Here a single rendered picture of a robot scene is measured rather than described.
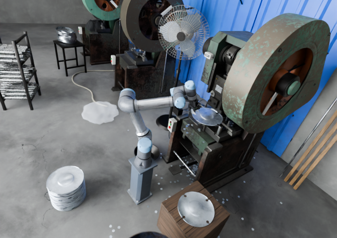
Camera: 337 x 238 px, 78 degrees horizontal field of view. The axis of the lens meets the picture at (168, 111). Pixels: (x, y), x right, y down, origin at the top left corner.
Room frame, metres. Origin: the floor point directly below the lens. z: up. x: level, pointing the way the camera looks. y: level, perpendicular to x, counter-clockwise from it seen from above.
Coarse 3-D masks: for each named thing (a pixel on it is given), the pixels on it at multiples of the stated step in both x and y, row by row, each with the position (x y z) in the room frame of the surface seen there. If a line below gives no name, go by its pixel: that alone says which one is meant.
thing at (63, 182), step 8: (64, 168) 1.20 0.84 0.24; (72, 168) 1.21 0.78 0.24; (56, 176) 1.10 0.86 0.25; (64, 176) 1.11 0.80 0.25; (72, 176) 1.12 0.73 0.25; (80, 176) 1.14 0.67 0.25; (48, 184) 1.01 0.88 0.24; (56, 184) 1.03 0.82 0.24; (64, 184) 1.04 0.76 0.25; (72, 184) 1.05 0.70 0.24; (80, 184) 1.06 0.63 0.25; (56, 192) 0.96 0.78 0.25; (64, 192) 0.97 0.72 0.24
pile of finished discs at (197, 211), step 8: (192, 192) 1.10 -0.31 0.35; (184, 200) 1.01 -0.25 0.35; (192, 200) 1.02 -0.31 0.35; (200, 200) 1.03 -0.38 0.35; (208, 200) 1.05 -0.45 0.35; (184, 208) 0.94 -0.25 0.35; (192, 208) 0.95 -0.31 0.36; (200, 208) 0.96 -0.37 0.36; (208, 208) 0.98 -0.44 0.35; (192, 216) 0.89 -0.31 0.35; (200, 216) 0.90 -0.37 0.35; (208, 216) 0.91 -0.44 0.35; (192, 224) 0.83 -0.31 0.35; (200, 224) 0.84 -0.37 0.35
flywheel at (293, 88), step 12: (288, 60) 1.41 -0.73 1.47; (300, 60) 1.51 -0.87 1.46; (276, 72) 1.36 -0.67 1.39; (288, 72) 1.37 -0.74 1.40; (300, 72) 1.57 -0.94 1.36; (276, 84) 1.31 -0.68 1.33; (288, 84) 1.27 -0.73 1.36; (300, 84) 1.54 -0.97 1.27; (264, 96) 1.35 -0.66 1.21; (276, 96) 1.46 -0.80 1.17; (288, 96) 1.52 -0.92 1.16; (264, 108) 1.40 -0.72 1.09; (276, 108) 1.46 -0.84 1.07
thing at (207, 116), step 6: (204, 108) 1.75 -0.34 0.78; (210, 108) 1.77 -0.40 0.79; (192, 114) 1.60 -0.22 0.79; (198, 114) 1.63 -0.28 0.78; (204, 114) 1.64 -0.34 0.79; (210, 114) 1.65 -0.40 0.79; (216, 114) 1.68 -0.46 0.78; (198, 120) 1.54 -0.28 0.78; (204, 120) 1.55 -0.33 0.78; (210, 120) 1.57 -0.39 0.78; (216, 120) 1.59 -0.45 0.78; (222, 120) 1.60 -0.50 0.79
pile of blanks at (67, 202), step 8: (48, 192) 1.00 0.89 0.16; (72, 192) 0.99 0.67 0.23; (80, 192) 1.05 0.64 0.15; (56, 200) 0.94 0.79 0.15; (64, 200) 0.96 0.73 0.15; (72, 200) 0.98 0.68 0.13; (80, 200) 1.03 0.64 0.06; (56, 208) 0.95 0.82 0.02; (64, 208) 0.95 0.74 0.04; (72, 208) 0.98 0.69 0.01
